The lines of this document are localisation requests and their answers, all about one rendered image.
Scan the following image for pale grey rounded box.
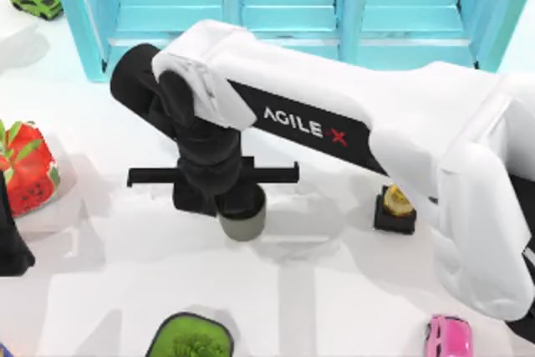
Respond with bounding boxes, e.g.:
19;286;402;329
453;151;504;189
219;200;269;242

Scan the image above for gold trophy with black base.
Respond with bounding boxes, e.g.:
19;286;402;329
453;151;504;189
373;184;419;235

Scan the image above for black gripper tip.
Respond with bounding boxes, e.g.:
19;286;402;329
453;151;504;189
0;171;36;278

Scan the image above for green plant in black pot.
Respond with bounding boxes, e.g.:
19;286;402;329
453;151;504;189
143;311;236;357

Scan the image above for green toy car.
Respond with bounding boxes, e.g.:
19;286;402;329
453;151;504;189
10;0;64;22

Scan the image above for pink toy car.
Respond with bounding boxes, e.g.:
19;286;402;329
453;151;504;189
423;314;476;357

